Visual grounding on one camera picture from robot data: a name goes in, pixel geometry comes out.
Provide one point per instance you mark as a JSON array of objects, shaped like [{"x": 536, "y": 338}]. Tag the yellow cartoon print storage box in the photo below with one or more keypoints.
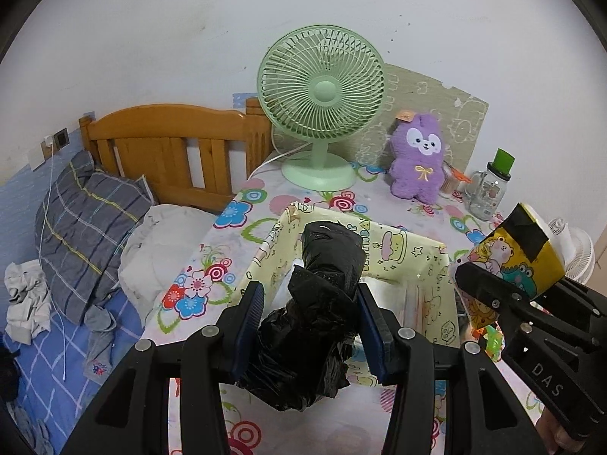
[{"x": 408, "y": 256}]

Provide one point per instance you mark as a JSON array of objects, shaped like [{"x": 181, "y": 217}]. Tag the white and grey crumpled cloth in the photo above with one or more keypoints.
[{"x": 23, "y": 313}]

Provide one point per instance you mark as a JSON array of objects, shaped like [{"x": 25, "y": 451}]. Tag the black plastic bag roll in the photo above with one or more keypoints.
[{"x": 325, "y": 265}]

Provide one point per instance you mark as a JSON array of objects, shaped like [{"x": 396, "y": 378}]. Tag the cotton swab jar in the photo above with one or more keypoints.
[{"x": 454, "y": 187}]

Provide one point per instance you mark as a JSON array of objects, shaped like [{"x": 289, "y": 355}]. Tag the glass mug with green lid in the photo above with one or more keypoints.
[{"x": 488, "y": 194}]

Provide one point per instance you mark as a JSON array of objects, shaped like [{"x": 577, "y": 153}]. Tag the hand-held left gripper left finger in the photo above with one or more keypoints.
[{"x": 249, "y": 324}]

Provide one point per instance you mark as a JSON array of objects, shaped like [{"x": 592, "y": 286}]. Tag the purple plush toy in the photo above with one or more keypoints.
[{"x": 417, "y": 170}]

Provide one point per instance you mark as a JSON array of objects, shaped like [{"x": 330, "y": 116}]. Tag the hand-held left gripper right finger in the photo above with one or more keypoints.
[{"x": 371, "y": 334}]

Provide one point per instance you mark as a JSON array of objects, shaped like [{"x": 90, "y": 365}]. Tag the wooden bed headboard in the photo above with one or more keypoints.
[{"x": 142, "y": 123}]

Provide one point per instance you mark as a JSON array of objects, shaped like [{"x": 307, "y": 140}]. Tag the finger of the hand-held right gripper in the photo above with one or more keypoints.
[
  {"x": 493, "y": 296},
  {"x": 581, "y": 308}
]

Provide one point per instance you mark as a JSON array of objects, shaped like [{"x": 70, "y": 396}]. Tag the yellow cartoon tissue packet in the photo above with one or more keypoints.
[{"x": 517, "y": 256}]

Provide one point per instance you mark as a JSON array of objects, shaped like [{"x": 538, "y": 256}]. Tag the person's right hand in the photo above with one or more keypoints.
[{"x": 552, "y": 436}]

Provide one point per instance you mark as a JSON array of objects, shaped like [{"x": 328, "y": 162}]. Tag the green desk fan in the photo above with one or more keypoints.
[{"x": 325, "y": 91}]

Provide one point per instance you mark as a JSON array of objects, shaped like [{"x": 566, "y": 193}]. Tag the blue checked bed sheet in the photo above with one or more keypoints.
[{"x": 42, "y": 379}]

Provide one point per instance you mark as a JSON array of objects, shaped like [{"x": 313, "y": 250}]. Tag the dark wall switch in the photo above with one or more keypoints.
[{"x": 60, "y": 138}]

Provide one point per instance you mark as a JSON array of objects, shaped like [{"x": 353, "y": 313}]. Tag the floral tablecloth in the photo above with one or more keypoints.
[{"x": 277, "y": 204}]

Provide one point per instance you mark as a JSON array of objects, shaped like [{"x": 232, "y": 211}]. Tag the white desk fan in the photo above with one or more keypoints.
[{"x": 576, "y": 251}]

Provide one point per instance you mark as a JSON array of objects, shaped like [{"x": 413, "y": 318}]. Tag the small orange carrot-shaped trinket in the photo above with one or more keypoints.
[{"x": 457, "y": 174}]

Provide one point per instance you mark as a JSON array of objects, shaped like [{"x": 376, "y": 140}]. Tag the grey plaid pillow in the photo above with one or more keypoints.
[{"x": 85, "y": 227}]

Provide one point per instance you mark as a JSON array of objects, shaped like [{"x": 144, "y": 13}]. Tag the beige cartoon print board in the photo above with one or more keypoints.
[{"x": 427, "y": 90}]

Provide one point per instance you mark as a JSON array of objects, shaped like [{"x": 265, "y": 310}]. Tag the grey garment with logo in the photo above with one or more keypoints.
[{"x": 97, "y": 355}]

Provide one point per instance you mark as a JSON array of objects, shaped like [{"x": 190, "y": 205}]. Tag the white duvet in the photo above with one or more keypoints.
[{"x": 161, "y": 246}]

